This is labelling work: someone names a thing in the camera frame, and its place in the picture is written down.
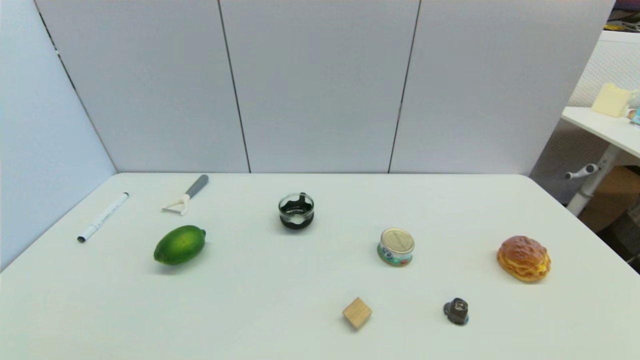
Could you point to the white marker with black ends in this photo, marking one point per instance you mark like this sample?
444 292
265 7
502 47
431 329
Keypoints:
102 218

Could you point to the black and clear glass jar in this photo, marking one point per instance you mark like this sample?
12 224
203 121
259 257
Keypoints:
296 211

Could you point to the small tin can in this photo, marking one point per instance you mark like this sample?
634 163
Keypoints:
396 247

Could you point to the small wooden cube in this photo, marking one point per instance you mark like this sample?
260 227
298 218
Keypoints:
357 313

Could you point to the green lime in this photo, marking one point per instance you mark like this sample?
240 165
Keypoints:
179 244

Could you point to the small dark grey block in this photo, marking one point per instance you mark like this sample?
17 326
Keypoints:
456 311

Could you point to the brown bread bun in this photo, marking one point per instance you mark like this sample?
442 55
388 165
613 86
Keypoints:
524 258

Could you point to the white side table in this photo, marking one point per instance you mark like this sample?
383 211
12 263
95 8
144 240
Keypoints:
607 137

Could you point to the brown cardboard box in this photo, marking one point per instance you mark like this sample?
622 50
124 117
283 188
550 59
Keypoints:
612 197

